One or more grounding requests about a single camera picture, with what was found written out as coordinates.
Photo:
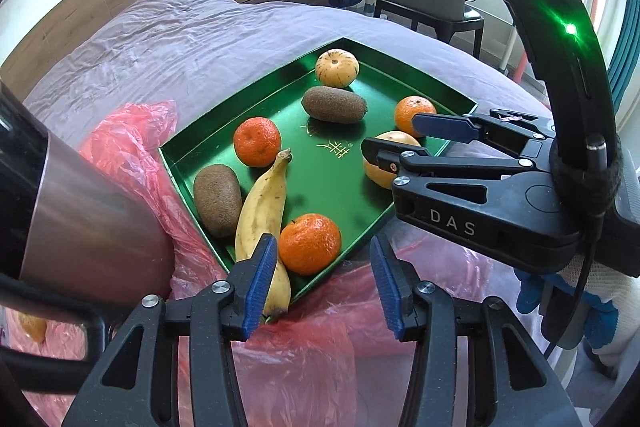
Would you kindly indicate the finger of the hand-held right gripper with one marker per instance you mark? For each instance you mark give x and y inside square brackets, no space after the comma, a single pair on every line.
[440,124]
[400,159]

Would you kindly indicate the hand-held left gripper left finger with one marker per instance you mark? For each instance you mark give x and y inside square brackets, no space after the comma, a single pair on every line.
[260,287]

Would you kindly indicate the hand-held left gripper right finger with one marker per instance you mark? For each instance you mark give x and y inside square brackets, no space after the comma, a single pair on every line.
[387,292]

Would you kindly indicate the pale orange grapefruit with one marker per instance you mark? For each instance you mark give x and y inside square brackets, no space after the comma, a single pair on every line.
[375,174]

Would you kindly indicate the small orange mandarin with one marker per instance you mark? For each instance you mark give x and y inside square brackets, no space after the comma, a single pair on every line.
[405,112]

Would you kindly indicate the large orange mandarin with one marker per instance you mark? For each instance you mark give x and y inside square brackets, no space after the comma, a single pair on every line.
[310,244]

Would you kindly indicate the yellow banana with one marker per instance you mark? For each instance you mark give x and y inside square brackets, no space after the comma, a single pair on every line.
[260,212]

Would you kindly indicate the green tray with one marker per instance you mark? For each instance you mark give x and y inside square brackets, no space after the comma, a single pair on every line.
[325,192]

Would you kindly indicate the brown kiwi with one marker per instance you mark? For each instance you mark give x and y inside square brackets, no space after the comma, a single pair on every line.
[334,105]
[217,202]

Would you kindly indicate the striped yellow pepino melon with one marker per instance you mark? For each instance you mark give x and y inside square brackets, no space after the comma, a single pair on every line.
[337,68]

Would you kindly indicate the medium orange mandarin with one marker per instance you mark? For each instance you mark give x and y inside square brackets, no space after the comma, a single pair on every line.
[257,142]

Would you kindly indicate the person's right hand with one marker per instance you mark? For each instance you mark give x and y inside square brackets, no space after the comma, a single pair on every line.
[605,322]

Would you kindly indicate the red plastic bag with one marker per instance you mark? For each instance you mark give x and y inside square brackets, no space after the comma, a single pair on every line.
[310,357]

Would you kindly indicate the brushed metal cylinder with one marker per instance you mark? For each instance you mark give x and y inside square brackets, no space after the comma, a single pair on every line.
[90,207]

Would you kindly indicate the teal curtain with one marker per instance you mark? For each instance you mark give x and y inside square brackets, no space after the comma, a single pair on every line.
[627,57]

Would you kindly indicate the red yellow apple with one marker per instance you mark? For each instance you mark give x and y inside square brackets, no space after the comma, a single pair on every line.
[32,327]

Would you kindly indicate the bed with purple cover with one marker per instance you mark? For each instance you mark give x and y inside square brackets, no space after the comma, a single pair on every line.
[200,32]

